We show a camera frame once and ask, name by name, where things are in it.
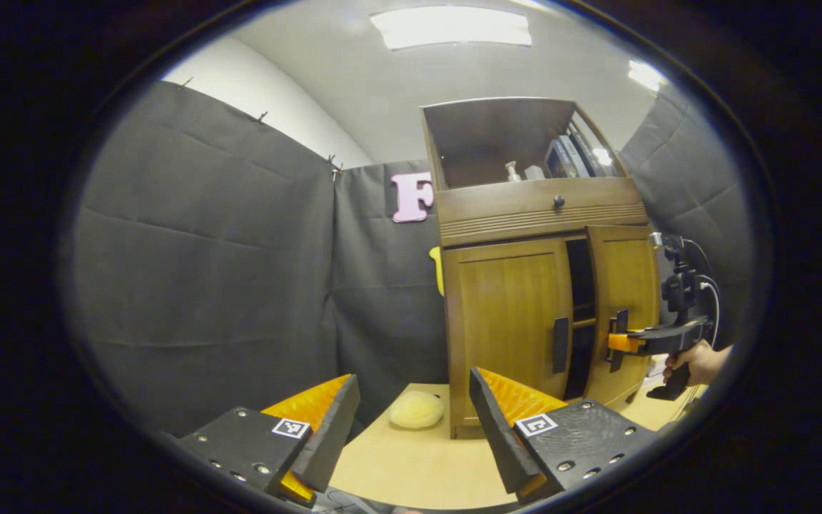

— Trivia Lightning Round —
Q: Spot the wooden double-door shoe cabinet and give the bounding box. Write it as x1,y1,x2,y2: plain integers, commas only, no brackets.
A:
422,96,661,440

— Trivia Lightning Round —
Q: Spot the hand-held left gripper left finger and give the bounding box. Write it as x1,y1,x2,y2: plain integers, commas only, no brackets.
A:
174,373,360,509

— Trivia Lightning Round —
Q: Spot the wooden cabinet drawer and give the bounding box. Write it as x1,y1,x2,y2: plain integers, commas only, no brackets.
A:
435,177,649,248

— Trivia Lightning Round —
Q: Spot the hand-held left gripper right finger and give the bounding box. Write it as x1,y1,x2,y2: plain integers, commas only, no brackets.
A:
469,367,658,505

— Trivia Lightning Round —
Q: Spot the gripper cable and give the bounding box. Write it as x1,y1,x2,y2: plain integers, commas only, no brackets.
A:
696,239,722,347

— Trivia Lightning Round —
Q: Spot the wooden shoe cabinet door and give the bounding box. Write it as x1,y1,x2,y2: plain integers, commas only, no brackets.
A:
443,237,574,429
584,225,661,413

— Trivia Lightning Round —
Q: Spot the small ceiling light panel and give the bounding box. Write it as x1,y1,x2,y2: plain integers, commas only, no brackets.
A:
627,59,669,92

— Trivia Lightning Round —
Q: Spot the large ceiling light panel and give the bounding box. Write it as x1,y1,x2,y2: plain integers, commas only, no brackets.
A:
370,6,533,51

